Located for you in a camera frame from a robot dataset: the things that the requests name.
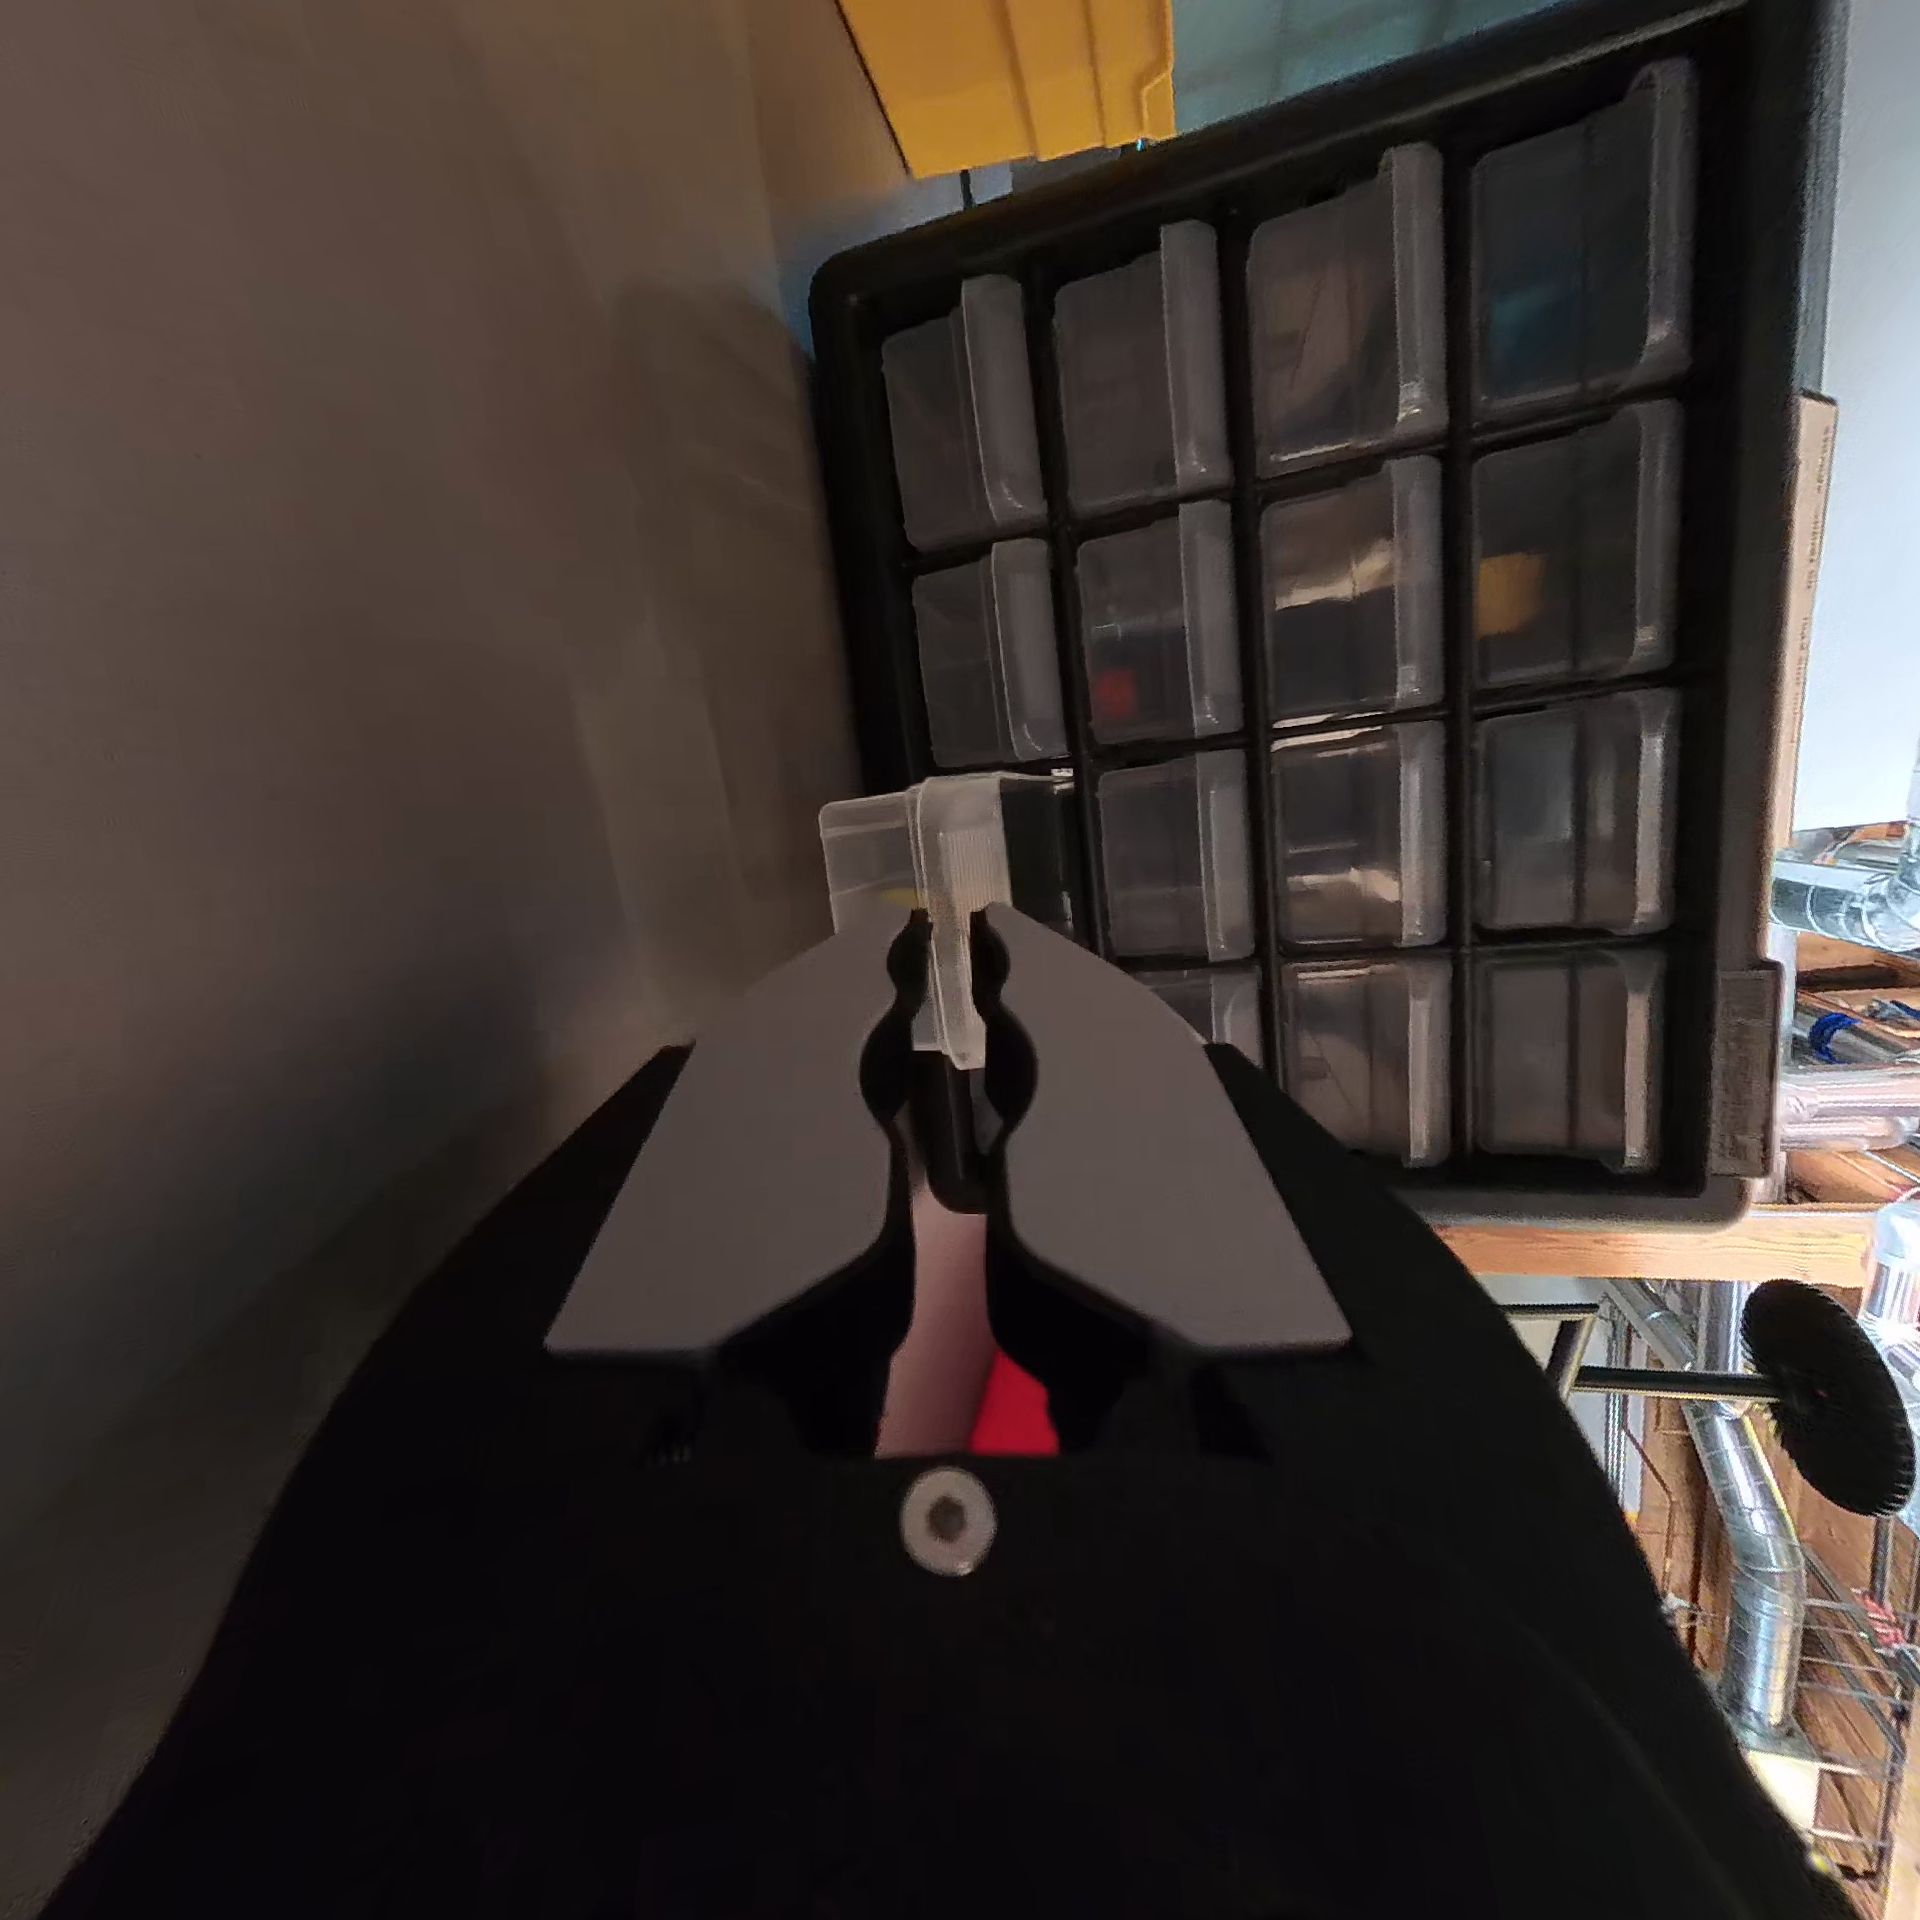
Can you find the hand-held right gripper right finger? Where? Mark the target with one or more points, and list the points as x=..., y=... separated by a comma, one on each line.
x=1153, y=1186

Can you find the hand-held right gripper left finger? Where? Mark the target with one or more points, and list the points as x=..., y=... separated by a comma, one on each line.
x=737, y=1186

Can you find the red plastic bin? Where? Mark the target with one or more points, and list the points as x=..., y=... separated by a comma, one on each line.
x=1012, y=1419

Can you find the yellow cube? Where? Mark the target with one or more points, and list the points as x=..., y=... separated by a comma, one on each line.
x=1506, y=592

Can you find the grid of clear drawers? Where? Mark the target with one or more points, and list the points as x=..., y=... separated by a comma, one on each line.
x=1350, y=345

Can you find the black drawer cabinet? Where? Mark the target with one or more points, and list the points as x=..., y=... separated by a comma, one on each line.
x=1741, y=524

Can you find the yellow plastic bin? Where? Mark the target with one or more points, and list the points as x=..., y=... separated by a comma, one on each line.
x=989, y=75

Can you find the ribbed metal duct elbow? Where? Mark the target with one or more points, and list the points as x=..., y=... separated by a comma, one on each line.
x=1846, y=898

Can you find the black ribbed round knob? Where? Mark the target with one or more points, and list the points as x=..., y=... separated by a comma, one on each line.
x=1823, y=1379

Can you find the silver insulated pipe run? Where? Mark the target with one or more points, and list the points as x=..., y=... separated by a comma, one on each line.
x=1860, y=1094

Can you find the instruction poster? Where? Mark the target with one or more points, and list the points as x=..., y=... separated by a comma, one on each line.
x=1809, y=599

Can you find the spiral metal duct branch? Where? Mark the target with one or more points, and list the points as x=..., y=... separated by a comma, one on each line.
x=1754, y=1591

